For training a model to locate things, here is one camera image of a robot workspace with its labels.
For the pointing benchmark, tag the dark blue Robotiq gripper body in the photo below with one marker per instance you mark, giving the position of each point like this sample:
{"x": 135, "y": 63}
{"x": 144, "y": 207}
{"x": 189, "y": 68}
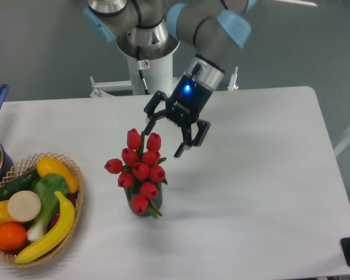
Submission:
{"x": 187, "y": 101}

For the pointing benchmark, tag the red tulip bouquet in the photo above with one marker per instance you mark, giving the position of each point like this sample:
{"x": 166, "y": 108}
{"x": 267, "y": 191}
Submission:
{"x": 139, "y": 166}

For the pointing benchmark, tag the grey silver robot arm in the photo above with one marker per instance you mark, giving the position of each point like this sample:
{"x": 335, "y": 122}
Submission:
{"x": 144, "y": 32}

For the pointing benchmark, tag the dark grey ribbed vase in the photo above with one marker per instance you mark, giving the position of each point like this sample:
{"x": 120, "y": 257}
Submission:
{"x": 144, "y": 207}

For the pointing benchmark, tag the red plastic fruit in basket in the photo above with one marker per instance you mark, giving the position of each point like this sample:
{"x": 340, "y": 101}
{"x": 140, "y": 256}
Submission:
{"x": 54, "y": 220}

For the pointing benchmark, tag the yellow squash toy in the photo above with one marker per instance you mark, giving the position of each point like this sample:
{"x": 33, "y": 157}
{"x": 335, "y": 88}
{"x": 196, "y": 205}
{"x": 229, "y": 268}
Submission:
{"x": 48, "y": 165}

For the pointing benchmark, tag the green bok choy toy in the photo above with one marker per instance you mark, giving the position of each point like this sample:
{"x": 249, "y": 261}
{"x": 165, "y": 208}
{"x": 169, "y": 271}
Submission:
{"x": 45, "y": 188}

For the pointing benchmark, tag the woven wicker basket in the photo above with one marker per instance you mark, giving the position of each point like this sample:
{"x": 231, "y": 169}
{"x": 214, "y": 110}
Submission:
{"x": 27, "y": 165}

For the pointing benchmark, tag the dark green cucumber toy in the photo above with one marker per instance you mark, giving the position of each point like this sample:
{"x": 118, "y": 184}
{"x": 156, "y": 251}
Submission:
{"x": 21, "y": 183}

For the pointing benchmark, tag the yellow plastic banana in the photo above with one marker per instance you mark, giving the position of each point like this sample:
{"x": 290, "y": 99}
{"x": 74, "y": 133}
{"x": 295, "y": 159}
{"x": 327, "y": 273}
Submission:
{"x": 52, "y": 238}

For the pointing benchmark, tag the beige round disc toy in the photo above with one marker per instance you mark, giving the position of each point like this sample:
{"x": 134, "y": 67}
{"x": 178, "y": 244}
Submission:
{"x": 24, "y": 206}

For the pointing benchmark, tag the orange plastic fruit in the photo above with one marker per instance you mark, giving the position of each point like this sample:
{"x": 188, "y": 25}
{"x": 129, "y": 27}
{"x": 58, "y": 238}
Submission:
{"x": 13, "y": 236}

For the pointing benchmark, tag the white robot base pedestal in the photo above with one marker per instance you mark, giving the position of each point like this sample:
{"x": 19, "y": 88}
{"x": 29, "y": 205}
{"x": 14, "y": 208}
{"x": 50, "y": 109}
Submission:
{"x": 158, "y": 74}

